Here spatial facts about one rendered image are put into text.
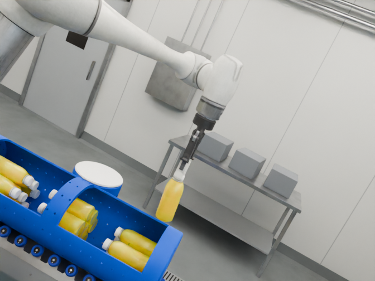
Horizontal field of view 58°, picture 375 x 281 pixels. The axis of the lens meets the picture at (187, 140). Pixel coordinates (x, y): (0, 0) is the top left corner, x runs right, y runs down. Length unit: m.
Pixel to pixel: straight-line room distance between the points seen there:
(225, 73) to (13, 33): 0.60
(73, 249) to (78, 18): 0.78
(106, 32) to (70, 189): 0.65
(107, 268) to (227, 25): 3.82
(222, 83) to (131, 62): 3.97
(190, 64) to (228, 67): 0.15
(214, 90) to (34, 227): 0.79
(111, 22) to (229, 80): 0.41
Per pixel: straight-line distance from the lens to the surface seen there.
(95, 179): 1.88
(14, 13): 0.98
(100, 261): 1.25
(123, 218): 1.47
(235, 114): 4.48
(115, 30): 0.88
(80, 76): 5.38
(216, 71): 1.09
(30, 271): 1.45
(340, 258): 4.86
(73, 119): 5.45
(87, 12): 0.85
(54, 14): 0.84
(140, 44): 0.93
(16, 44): 1.01
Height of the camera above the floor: 1.83
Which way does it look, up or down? 13 degrees down
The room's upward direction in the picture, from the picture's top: 25 degrees clockwise
